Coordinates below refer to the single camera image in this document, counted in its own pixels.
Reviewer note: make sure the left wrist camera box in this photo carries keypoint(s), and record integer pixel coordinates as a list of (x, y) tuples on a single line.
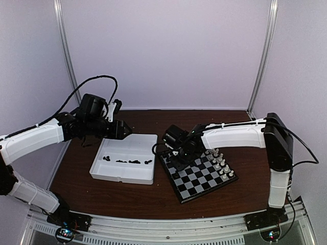
[(113, 108)]

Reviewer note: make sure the front aluminium rail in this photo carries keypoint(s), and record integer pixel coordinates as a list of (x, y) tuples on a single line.
[(230, 229)]

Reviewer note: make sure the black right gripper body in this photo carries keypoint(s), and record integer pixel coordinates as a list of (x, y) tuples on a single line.
[(186, 160)]

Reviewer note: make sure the circuit board with leds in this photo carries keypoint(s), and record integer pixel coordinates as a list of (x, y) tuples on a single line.
[(65, 235), (270, 235)]

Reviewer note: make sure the left aluminium frame post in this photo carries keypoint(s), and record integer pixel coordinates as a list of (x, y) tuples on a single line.
[(64, 43)]

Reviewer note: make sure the left circuit board with LEDs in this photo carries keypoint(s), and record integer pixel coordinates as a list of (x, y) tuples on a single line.
[(65, 235)]

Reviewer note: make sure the white compartment tray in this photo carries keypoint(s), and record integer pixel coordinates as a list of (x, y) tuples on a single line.
[(128, 161)]

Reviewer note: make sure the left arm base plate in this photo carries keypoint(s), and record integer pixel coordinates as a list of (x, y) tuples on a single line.
[(74, 221)]

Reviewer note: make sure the right circuit board with LEDs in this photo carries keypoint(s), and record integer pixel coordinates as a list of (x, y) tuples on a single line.
[(270, 235)]

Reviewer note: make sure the black and grey chessboard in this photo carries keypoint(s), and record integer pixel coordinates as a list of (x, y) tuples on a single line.
[(196, 181)]

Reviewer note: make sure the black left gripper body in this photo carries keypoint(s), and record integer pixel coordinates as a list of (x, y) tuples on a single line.
[(93, 128)]

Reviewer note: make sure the right aluminium frame post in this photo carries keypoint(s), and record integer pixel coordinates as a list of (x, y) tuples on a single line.
[(270, 29)]

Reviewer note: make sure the white king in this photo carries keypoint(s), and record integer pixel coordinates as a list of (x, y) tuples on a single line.
[(220, 158)]

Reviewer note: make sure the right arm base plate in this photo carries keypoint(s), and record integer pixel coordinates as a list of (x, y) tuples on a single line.
[(264, 219)]

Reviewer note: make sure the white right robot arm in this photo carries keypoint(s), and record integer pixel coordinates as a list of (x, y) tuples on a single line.
[(267, 133)]

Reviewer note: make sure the black king piece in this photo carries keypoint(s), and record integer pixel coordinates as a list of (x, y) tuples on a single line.
[(176, 175)]

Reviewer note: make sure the white pawn four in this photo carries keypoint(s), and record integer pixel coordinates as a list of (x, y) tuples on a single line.
[(211, 157)]

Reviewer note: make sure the aluminium frame post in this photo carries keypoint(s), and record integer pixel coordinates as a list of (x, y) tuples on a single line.
[(270, 29), (64, 43)]

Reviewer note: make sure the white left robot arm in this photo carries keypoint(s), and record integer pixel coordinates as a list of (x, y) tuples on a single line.
[(16, 147)]

